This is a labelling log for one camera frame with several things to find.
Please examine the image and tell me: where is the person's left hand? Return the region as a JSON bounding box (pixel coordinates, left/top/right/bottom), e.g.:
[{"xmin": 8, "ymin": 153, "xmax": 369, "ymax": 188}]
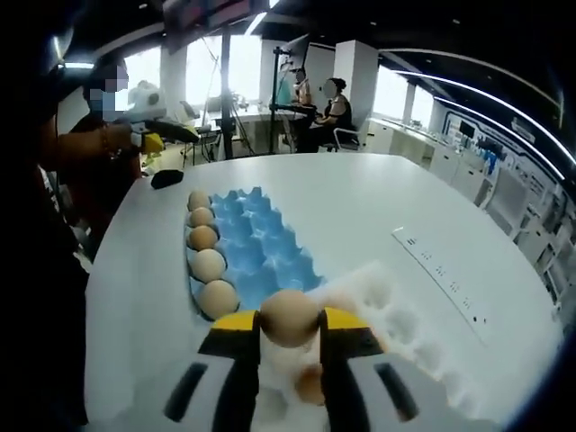
[{"xmin": 107, "ymin": 121, "xmax": 137, "ymax": 157}]

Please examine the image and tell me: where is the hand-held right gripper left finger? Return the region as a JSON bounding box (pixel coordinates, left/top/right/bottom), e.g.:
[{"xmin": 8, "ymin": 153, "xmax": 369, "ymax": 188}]
[{"xmin": 112, "ymin": 309, "xmax": 265, "ymax": 432}]

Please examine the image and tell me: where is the white foam egg holder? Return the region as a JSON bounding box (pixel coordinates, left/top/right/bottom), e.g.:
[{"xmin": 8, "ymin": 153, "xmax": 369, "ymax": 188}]
[{"xmin": 260, "ymin": 262, "xmax": 500, "ymax": 432}]

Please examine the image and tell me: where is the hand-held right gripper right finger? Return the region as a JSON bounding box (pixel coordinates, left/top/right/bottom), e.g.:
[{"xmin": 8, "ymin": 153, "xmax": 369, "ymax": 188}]
[{"xmin": 317, "ymin": 306, "xmax": 491, "ymax": 432}]

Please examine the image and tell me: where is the small black object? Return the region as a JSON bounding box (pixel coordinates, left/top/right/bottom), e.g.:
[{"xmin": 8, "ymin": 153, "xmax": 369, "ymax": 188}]
[{"xmin": 150, "ymin": 169, "xmax": 185, "ymax": 191}]

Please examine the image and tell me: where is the black tripod pole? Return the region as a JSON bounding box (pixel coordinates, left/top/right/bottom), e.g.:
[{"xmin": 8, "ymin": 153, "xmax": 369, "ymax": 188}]
[{"xmin": 204, "ymin": 26, "xmax": 247, "ymax": 161}]

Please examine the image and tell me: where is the grey office chair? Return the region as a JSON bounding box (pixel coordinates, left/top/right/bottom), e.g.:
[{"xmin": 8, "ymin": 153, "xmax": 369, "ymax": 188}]
[{"xmin": 330, "ymin": 126, "xmax": 364, "ymax": 153}]

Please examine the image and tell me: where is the white mesh chair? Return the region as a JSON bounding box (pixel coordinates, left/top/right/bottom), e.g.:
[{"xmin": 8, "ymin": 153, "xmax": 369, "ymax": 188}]
[{"xmin": 481, "ymin": 168, "xmax": 532, "ymax": 221}]

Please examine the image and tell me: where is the blue egg tray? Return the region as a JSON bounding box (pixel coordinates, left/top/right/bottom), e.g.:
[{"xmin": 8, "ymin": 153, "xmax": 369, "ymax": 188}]
[{"xmin": 182, "ymin": 186, "xmax": 329, "ymax": 323}]

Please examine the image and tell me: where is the black camera stand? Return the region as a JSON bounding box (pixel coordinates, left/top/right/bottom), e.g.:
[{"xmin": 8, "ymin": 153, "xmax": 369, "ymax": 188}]
[{"xmin": 268, "ymin": 44, "xmax": 311, "ymax": 157}]

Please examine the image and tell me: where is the white table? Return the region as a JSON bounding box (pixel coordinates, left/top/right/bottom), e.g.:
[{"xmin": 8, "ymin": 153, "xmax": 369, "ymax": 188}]
[{"xmin": 83, "ymin": 151, "xmax": 566, "ymax": 432}]

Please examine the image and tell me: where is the white perforated strip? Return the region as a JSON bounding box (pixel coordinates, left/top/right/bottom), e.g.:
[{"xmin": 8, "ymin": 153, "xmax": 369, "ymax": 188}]
[{"xmin": 390, "ymin": 226, "xmax": 496, "ymax": 347}]

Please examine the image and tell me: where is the white cabinet row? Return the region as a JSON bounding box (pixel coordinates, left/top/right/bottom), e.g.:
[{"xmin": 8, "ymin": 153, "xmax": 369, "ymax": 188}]
[{"xmin": 366, "ymin": 117, "xmax": 490, "ymax": 188}]

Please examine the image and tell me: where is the cluster of brown eggs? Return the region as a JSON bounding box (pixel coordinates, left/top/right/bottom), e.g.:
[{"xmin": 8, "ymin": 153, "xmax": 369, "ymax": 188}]
[{"xmin": 294, "ymin": 363, "xmax": 326, "ymax": 407}]

